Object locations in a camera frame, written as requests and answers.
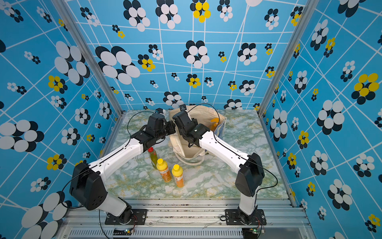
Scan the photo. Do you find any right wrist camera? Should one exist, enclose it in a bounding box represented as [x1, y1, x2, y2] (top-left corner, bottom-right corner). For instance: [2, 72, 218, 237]
[179, 104, 187, 111]

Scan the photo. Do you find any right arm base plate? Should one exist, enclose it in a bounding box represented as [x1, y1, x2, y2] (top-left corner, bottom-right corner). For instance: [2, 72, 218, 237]
[224, 209, 267, 226]

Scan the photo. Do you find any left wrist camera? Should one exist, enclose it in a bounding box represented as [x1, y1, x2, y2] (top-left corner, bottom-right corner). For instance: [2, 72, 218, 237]
[155, 108, 166, 115]

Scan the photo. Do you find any cream canvas shopping bag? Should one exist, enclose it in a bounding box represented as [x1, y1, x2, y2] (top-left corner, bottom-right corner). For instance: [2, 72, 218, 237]
[169, 105, 226, 166]

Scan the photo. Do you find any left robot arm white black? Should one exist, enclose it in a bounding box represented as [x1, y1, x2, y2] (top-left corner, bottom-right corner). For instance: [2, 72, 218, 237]
[69, 113, 176, 224]

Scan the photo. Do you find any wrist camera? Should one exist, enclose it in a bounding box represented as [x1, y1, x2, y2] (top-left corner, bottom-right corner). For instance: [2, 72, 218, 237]
[179, 104, 187, 111]
[155, 108, 166, 115]

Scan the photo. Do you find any orange pump dish soap bottle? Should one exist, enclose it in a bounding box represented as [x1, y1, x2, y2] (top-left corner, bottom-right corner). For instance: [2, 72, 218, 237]
[210, 118, 220, 131]

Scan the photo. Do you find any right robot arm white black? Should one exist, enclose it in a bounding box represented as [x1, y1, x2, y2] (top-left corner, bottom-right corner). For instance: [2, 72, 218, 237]
[173, 111, 265, 225]

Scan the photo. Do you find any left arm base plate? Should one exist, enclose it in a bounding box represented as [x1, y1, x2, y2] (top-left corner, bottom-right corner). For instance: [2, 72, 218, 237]
[104, 209, 148, 226]

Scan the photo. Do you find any aluminium frame rail front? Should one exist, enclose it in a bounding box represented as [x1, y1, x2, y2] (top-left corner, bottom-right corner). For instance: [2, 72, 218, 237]
[57, 199, 315, 239]

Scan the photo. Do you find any green bottle red cap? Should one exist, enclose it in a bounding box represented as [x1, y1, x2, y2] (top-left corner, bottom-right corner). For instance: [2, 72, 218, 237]
[148, 147, 158, 170]

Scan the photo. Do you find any orange bottle yellow cap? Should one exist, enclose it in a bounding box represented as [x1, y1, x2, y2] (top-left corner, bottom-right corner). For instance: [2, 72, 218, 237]
[156, 158, 172, 183]
[172, 164, 184, 188]

